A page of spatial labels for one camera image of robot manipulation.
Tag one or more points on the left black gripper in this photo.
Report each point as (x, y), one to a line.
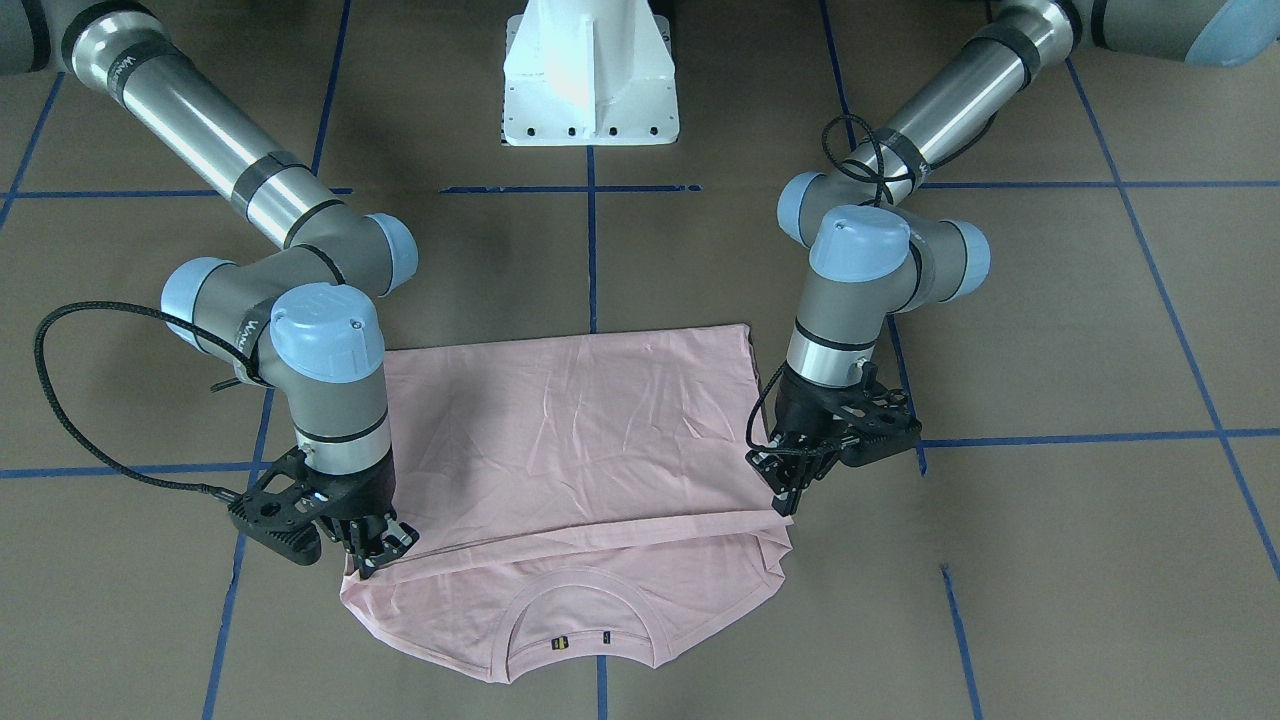
(800, 408)

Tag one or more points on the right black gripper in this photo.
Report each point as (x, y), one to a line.
(361, 495)

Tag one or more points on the pink t-shirt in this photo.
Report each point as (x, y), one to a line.
(574, 495)

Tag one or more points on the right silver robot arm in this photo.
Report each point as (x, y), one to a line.
(300, 320)

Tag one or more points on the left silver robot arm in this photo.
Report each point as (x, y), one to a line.
(868, 258)

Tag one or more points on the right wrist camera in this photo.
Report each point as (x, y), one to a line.
(279, 510)

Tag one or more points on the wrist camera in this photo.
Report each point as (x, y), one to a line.
(279, 510)
(880, 424)

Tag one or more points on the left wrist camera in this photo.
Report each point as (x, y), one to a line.
(880, 424)

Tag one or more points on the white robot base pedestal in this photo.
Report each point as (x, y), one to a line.
(590, 73)

